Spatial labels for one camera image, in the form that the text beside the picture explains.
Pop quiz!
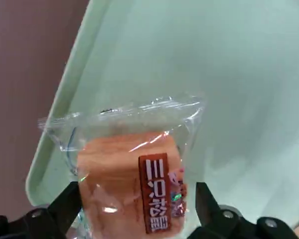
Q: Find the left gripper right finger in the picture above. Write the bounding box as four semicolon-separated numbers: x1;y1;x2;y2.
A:
186;182;299;239

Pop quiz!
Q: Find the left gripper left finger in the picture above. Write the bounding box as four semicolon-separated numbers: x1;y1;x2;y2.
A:
0;181;83;239

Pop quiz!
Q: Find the clear-wrapped bread pack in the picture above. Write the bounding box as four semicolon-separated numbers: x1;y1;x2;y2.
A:
37;96;206;237

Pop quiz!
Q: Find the green rectangular tray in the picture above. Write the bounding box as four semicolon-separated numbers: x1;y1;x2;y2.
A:
24;0;299;239

